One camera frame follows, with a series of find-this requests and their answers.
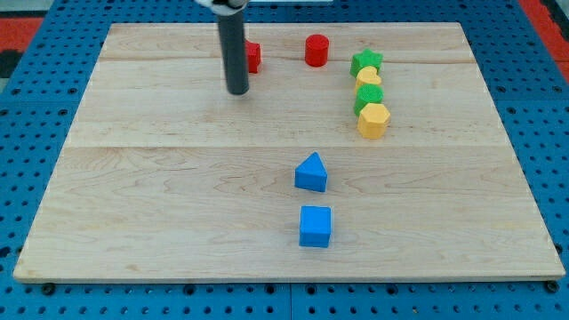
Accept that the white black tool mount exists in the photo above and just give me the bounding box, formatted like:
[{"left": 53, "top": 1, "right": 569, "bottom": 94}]
[{"left": 195, "top": 0, "right": 249, "bottom": 16}]

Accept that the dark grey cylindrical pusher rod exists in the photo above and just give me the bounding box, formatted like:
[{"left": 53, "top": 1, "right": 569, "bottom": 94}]
[{"left": 217, "top": 11, "right": 249, "bottom": 95}]

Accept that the red star block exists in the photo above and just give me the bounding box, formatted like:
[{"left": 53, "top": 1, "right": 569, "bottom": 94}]
[{"left": 245, "top": 40, "right": 261, "bottom": 74}]

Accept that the green star block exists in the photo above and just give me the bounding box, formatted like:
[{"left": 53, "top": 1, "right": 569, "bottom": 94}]
[{"left": 349, "top": 48, "right": 383, "bottom": 77}]

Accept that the red cylinder block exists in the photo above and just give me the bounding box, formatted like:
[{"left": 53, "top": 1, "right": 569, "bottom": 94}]
[{"left": 305, "top": 34, "right": 330, "bottom": 67}]

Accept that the yellow heart block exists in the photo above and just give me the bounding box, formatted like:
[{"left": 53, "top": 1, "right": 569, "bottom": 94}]
[{"left": 354, "top": 66, "right": 382, "bottom": 94}]

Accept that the green cylinder block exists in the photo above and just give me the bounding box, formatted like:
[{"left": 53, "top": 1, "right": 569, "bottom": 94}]
[{"left": 353, "top": 84, "right": 384, "bottom": 116}]

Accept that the blue triangle block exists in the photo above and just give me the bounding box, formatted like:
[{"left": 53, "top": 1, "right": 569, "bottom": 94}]
[{"left": 294, "top": 152, "right": 328, "bottom": 192}]

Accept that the yellow hexagon block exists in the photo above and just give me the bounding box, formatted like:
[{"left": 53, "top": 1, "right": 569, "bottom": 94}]
[{"left": 357, "top": 103, "right": 390, "bottom": 140}]

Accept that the light wooden board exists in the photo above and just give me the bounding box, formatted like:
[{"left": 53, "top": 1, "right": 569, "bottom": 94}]
[{"left": 13, "top": 23, "right": 565, "bottom": 284}]

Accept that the blue cube block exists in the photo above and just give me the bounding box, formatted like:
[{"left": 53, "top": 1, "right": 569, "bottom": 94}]
[{"left": 299, "top": 205, "right": 332, "bottom": 248}]

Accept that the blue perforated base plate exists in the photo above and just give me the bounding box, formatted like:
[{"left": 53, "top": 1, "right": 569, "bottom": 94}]
[{"left": 1, "top": 1, "right": 568, "bottom": 319}]

